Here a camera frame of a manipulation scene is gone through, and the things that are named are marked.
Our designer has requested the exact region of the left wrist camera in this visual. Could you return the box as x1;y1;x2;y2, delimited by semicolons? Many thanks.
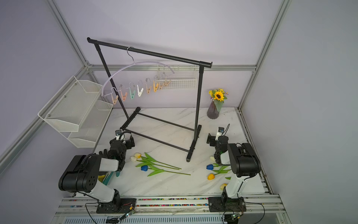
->
115;129;122;141

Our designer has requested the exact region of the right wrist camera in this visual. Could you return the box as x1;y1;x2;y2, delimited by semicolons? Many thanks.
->
215;127;225;141

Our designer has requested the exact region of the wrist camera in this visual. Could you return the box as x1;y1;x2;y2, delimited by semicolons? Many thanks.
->
215;127;225;141
115;129;122;141

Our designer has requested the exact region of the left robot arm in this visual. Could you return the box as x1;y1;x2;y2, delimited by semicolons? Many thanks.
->
58;137;135;204

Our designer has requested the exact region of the white mesh two-tier shelf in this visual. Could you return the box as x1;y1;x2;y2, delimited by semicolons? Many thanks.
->
38;76;113;148

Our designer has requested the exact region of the blue tulip left group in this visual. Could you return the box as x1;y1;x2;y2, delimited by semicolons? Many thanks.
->
141;165;190;176

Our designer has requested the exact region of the white wire wall basket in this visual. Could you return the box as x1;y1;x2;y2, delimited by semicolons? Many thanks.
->
154;66;199;90

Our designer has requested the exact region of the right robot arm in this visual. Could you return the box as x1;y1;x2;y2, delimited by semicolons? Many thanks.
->
207;134;265;199

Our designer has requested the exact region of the lilac clip hanger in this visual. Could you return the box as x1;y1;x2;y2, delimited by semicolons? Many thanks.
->
101;61;175;105

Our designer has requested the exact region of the teal green glove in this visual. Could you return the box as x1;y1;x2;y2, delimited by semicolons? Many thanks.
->
102;171;120;185

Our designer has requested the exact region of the sunflower bouquet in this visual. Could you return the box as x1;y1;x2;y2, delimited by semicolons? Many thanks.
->
208;88;228;112

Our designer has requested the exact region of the yellow tulip group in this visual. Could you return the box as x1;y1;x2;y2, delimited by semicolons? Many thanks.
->
131;153;181;170
207;170;231;180

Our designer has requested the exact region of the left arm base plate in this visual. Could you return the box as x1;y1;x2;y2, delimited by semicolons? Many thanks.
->
96;198;137;214

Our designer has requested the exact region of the blue tulip group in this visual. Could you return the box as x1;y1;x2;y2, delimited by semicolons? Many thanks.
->
141;165;190;176
206;164;231;173

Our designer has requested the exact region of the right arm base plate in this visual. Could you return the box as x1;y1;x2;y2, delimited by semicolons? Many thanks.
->
208;197;247;212

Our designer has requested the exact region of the black clothes rack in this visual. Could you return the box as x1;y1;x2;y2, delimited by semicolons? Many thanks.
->
87;37;212;162

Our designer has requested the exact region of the dark ribbed vase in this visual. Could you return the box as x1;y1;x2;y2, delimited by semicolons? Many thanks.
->
207;100;220;119

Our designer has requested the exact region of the pale yellow tulip right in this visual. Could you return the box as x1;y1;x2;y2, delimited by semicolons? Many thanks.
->
220;183;227;190

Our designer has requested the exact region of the blue tulip right group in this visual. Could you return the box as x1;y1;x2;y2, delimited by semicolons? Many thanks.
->
206;164;231;173

